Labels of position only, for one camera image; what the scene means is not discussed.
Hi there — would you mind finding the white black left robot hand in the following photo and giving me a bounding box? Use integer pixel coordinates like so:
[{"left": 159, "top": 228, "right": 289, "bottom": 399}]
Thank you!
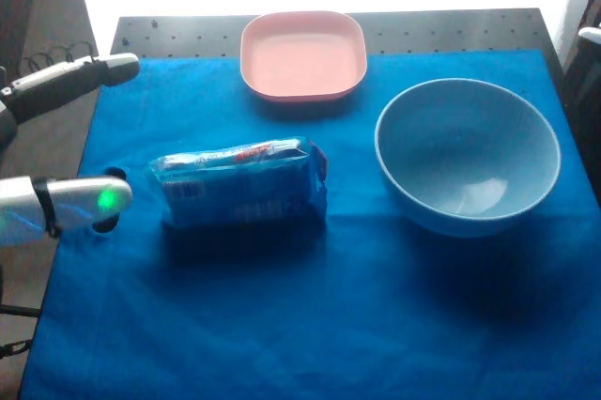
[{"left": 0, "top": 53, "right": 141, "bottom": 247}]

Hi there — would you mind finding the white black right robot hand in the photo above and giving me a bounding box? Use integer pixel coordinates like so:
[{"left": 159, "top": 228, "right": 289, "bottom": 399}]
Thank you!
[{"left": 562, "top": 26, "right": 601, "bottom": 208}]

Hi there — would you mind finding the light blue bowl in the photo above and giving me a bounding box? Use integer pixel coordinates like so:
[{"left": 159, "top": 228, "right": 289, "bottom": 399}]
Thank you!
[{"left": 374, "top": 78, "right": 562, "bottom": 238}]

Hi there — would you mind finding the blue table cloth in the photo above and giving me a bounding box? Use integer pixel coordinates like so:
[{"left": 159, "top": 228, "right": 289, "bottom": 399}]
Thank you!
[{"left": 18, "top": 50, "right": 601, "bottom": 400}]

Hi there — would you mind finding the pink square plate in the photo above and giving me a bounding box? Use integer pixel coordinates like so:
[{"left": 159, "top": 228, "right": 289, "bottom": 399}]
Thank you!
[{"left": 239, "top": 9, "right": 368, "bottom": 104}]

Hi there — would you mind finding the black cable bundle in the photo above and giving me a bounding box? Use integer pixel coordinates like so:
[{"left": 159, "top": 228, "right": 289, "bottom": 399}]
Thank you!
[{"left": 21, "top": 40, "right": 94, "bottom": 73}]

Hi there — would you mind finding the black cable with clip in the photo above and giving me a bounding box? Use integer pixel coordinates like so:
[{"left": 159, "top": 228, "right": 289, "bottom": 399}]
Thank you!
[{"left": 0, "top": 303, "right": 42, "bottom": 362}]

